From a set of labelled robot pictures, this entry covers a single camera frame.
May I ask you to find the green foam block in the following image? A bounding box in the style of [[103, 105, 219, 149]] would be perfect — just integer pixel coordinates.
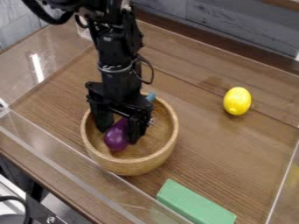
[[156, 178, 237, 224]]

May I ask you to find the black cable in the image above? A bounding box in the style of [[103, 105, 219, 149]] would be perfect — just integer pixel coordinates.
[[129, 54, 155, 86]]

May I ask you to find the purple toy eggplant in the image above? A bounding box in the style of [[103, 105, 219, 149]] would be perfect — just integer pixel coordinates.
[[104, 118, 128, 151]]

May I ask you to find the brown wooden bowl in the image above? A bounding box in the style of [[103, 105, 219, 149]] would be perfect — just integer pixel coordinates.
[[80, 97, 179, 176]]

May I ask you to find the yellow toy lemon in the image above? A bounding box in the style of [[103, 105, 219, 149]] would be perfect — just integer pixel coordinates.
[[223, 87, 252, 116]]

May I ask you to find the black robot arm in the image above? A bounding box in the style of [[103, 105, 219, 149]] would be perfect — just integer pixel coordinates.
[[21, 0, 153, 144]]

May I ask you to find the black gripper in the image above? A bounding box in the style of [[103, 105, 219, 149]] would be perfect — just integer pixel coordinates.
[[85, 66, 153, 144]]

